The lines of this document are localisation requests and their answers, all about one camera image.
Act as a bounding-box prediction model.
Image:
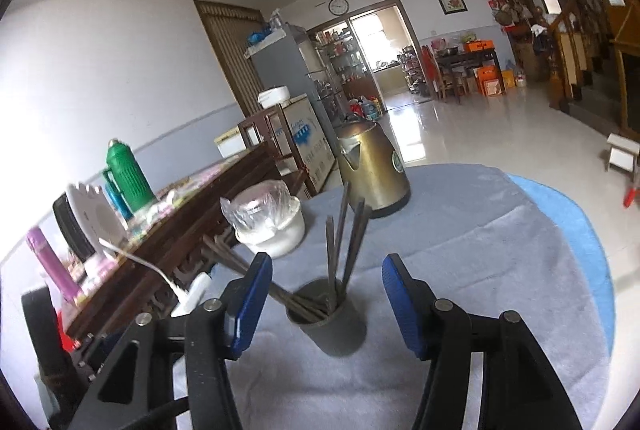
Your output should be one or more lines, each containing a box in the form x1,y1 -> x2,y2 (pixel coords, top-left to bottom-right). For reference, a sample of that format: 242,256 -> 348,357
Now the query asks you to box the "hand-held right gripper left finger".
65,252 -> 274,430

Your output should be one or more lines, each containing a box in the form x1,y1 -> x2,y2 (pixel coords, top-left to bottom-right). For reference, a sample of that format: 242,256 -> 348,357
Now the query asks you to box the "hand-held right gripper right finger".
381,253 -> 583,430

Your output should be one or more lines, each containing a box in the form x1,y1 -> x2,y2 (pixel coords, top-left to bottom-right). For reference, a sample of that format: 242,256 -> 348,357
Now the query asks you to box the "grey perforated metal utensil holder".
285,277 -> 368,357

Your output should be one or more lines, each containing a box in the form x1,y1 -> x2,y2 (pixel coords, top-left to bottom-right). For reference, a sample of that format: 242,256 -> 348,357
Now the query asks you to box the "bundle of dark chopsticks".
202,182 -> 371,323

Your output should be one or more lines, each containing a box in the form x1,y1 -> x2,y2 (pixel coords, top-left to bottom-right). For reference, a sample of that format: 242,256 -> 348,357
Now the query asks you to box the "white power strip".
170,272 -> 213,317

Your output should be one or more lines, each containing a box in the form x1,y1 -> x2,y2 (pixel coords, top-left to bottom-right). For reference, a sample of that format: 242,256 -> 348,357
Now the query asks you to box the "purple thermos bottle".
26,226 -> 83,303

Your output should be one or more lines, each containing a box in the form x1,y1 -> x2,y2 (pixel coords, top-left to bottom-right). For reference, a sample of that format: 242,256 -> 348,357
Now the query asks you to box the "white bowl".
235,202 -> 306,259

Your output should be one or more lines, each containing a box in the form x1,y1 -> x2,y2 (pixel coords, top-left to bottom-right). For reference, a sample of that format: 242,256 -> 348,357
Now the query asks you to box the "grey table cloth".
170,162 -> 608,430

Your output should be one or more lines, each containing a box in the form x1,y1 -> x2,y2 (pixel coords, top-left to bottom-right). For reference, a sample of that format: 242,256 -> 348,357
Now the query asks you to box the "clear plastic bag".
220,179 -> 301,236

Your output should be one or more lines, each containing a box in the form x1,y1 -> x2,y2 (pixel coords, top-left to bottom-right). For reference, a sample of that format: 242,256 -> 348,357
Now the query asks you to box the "dark carved wooden sideboard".
65,142 -> 311,341

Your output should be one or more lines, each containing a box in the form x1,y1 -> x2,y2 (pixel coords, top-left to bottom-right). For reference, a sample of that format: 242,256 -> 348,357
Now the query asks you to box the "white electric heater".
52,181 -> 128,263

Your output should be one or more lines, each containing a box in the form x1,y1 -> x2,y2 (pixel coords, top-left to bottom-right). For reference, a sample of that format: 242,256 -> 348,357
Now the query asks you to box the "gold electric kettle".
336,117 -> 412,219

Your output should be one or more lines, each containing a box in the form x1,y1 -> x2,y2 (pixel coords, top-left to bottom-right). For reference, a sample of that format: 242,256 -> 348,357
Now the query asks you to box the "blue bottle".
102,182 -> 135,222

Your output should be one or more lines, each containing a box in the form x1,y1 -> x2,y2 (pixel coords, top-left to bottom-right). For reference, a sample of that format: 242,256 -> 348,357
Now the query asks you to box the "white cardboard box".
214,126 -> 248,158

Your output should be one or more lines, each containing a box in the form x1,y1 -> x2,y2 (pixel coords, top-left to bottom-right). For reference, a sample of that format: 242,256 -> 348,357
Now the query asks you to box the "green thermos flask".
102,138 -> 157,213

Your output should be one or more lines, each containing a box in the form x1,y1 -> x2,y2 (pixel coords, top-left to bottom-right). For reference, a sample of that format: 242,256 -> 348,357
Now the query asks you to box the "white chest freezer blue print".
270,95 -> 337,196

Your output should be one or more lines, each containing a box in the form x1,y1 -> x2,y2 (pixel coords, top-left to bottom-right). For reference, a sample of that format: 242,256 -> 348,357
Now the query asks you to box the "wooden chair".
237,105 -> 296,176

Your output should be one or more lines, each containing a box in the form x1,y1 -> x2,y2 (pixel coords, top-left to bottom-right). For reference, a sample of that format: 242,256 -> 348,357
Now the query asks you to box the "blue table cover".
507,175 -> 617,358

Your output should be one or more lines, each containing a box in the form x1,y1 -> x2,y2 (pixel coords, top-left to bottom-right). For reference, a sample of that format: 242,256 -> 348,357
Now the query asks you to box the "white rice cooker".
257,86 -> 292,108

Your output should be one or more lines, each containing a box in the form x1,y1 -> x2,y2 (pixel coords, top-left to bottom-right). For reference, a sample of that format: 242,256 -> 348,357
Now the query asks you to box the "grey refrigerator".
245,25 -> 341,131

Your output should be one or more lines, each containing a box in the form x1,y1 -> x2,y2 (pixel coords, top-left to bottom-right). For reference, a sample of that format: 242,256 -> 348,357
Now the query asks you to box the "brown wooden door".
194,0 -> 266,116

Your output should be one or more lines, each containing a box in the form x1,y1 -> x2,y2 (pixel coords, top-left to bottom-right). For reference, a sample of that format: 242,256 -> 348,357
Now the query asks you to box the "dark wooden side table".
435,47 -> 502,103

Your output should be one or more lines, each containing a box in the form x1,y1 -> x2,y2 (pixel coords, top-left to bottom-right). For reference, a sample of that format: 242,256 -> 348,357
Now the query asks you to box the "glass display cabinet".
307,22 -> 381,108

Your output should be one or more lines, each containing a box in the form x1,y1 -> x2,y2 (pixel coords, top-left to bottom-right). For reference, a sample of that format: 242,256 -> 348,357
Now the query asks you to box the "white step stool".
605,133 -> 640,173

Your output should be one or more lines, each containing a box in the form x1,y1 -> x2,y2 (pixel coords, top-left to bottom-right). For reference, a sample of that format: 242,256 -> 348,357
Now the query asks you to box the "wooden staircase railing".
547,0 -> 640,131

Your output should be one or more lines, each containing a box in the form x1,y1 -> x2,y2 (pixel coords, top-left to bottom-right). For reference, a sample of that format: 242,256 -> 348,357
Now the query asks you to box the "white power cable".
98,237 -> 188,298

